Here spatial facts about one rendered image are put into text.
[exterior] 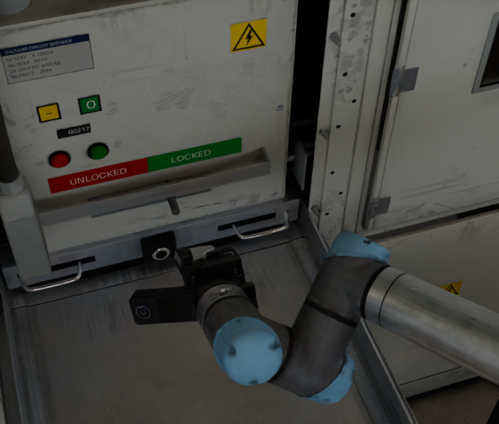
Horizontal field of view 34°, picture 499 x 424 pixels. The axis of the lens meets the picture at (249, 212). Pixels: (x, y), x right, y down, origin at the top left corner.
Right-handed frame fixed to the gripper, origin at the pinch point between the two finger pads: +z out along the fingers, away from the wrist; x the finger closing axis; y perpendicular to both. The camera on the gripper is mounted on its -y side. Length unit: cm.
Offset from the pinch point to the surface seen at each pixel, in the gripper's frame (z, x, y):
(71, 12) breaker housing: -4.2, 40.1, -8.0
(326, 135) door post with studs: 4.0, 12.8, 28.4
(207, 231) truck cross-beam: 18.7, -4.5, 8.7
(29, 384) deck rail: 4.6, -17.1, -27.2
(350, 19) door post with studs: -5.4, 32.1, 30.8
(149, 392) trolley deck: -1.4, -21.1, -8.9
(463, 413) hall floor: 53, -88, 75
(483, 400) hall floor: 54, -88, 82
